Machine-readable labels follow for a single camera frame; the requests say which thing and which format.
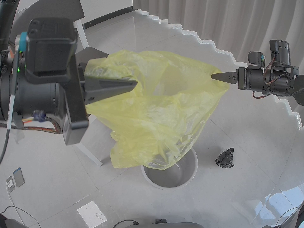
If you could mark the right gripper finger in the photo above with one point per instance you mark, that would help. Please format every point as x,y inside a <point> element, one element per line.
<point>228,75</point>
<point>229,79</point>

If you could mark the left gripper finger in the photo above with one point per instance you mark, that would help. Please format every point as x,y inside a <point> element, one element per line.
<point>95,96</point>
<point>95,84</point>

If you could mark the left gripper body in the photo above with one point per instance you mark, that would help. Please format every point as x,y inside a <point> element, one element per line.
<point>38,101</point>

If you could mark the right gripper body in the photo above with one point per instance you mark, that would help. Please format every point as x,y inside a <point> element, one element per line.
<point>255,79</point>

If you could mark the yellow plastic bag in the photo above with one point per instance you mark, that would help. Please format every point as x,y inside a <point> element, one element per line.
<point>152,122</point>

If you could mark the black plastic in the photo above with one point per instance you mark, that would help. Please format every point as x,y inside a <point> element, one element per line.
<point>225,159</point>

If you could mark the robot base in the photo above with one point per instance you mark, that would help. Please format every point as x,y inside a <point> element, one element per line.
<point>163,224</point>

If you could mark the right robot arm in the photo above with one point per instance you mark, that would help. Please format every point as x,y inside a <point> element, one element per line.
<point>282,82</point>

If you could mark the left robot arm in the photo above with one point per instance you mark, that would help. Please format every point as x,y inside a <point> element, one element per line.
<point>6,87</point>

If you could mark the white trash bin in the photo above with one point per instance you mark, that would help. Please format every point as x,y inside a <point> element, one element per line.
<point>171,178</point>

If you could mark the white curtain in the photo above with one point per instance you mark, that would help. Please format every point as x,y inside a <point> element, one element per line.
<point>225,13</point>

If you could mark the grey and white chair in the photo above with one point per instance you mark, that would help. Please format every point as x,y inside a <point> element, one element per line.
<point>59,3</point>

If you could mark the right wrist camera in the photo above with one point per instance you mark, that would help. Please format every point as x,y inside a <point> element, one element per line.
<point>255,58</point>

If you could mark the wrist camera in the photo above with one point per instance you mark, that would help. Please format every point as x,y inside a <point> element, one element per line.
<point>49,49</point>
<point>255,58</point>

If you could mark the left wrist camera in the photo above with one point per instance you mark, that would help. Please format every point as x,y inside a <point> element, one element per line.
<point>49,49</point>

